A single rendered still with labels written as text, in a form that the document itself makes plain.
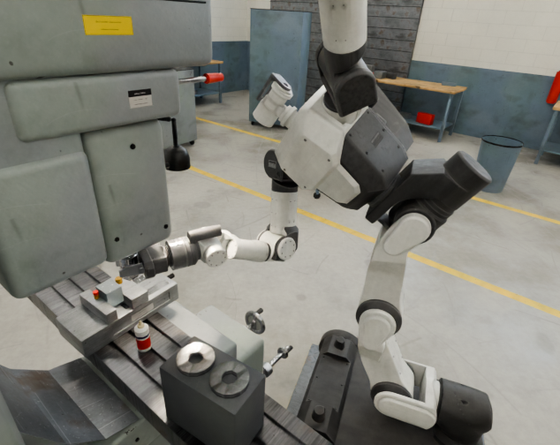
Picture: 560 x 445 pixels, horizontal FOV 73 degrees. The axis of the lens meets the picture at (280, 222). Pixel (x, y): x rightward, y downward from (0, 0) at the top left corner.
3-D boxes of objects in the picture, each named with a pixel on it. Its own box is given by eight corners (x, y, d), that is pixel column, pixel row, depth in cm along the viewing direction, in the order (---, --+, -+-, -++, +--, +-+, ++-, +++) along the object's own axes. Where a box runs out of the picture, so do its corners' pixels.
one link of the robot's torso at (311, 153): (381, 174, 130) (302, 106, 129) (450, 117, 99) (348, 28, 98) (337, 235, 117) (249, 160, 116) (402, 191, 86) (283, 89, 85)
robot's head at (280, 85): (282, 117, 107) (266, 100, 109) (299, 93, 103) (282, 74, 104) (268, 117, 102) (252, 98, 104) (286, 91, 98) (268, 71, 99)
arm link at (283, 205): (280, 246, 140) (283, 187, 135) (304, 256, 130) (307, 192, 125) (255, 252, 133) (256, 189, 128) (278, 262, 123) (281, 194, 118)
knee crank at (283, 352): (286, 345, 178) (287, 335, 175) (296, 351, 175) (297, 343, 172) (255, 374, 162) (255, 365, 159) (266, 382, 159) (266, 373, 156)
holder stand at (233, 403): (198, 383, 105) (193, 330, 96) (263, 424, 96) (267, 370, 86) (165, 417, 96) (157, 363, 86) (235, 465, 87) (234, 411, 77)
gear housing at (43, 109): (123, 98, 98) (117, 56, 93) (184, 116, 85) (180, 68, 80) (-31, 117, 74) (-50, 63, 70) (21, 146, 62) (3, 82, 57)
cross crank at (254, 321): (251, 320, 178) (252, 301, 172) (270, 333, 172) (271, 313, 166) (227, 340, 167) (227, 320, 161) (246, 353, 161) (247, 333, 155)
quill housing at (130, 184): (132, 213, 110) (115, 101, 95) (177, 238, 99) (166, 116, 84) (65, 237, 97) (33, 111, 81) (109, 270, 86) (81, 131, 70)
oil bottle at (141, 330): (146, 340, 118) (141, 313, 112) (154, 347, 116) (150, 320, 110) (134, 348, 115) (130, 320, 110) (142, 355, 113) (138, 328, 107)
